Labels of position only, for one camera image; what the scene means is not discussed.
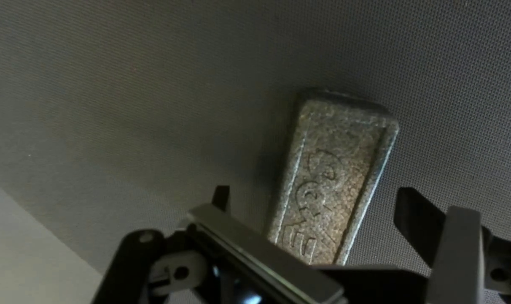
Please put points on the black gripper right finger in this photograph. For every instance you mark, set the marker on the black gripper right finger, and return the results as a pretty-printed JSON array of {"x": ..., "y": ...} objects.
[{"x": 454, "y": 254}]

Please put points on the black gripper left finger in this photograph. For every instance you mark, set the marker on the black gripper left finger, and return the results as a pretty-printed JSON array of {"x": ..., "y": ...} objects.
[{"x": 265, "y": 256}]

